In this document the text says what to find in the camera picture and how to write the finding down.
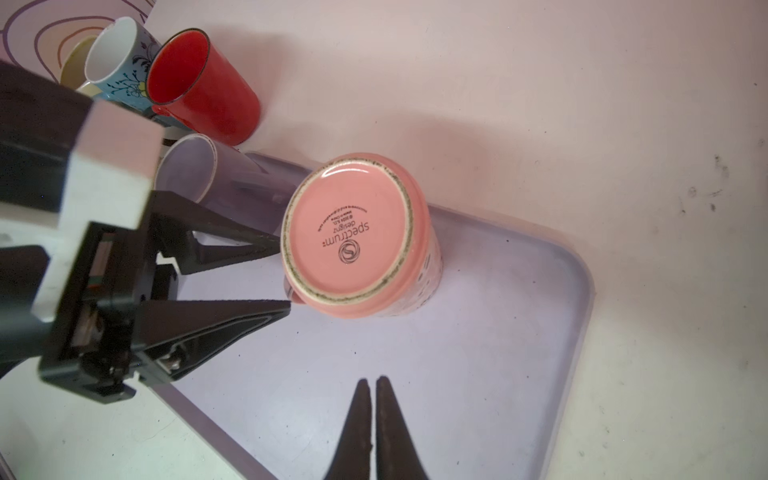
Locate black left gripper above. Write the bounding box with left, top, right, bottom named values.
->
left=38, top=191, right=291, bottom=404

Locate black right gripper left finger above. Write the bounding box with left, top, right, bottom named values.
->
left=324, top=379, right=373, bottom=480

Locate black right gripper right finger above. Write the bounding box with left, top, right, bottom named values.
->
left=375, top=376, right=429, bottom=480

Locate purple mug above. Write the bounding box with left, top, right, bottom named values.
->
left=154, top=134, right=296, bottom=234

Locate pink patterned mug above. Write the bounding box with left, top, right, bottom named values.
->
left=280, top=153, right=443, bottom=319

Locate red mug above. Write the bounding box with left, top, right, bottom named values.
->
left=146, top=28, right=261, bottom=146

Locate blue flowered mug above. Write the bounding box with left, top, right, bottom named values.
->
left=84, top=17, right=161, bottom=112

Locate beige speckled mug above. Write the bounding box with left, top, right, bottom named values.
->
left=59, top=36, right=101, bottom=98

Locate lavender plastic tray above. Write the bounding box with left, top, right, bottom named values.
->
left=155, top=208, right=593, bottom=479

